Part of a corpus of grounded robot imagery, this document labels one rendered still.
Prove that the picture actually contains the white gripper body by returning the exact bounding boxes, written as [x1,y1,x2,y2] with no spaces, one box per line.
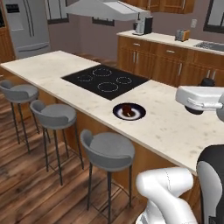
[175,86,224,111]

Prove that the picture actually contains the wooden base cabinet run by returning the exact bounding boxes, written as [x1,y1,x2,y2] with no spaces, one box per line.
[116,35,224,88]

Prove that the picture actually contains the brown steak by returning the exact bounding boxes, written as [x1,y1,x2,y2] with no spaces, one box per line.
[121,103,135,117]

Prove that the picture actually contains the dark blue plate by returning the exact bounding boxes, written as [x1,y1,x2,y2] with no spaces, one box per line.
[112,101,147,122]

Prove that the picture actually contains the tall wooden cabinet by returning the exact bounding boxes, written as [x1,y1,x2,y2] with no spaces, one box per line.
[0,0,16,64]

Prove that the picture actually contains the steel sink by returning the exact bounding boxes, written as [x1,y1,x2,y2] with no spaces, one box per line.
[193,41,224,53]

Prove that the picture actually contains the silver and orange toaster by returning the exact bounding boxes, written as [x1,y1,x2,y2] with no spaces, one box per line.
[174,28,192,43]

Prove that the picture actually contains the black framed window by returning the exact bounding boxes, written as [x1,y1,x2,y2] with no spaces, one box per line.
[202,0,224,34]
[91,16,116,27]
[44,0,70,25]

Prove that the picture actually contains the wooden kitchen island base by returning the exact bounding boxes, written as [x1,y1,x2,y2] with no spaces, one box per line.
[0,66,205,224]

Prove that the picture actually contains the white and black coffee machine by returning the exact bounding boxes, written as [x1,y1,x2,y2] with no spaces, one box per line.
[132,12,154,37]

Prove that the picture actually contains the black induction hob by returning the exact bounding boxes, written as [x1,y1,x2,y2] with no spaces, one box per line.
[61,64,150,102]

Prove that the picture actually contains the grey bar stool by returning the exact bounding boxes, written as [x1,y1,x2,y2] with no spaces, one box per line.
[29,99,86,187]
[80,129,137,224]
[0,79,40,154]

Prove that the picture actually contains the grey range hood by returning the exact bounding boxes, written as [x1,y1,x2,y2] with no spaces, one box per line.
[64,0,151,22]

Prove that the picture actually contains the stainless steel fridge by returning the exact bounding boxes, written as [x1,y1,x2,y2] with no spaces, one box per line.
[2,0,53,60]

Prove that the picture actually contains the wooden wall cabinet run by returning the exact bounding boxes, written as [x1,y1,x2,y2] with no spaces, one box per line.
[120,0,196,15]

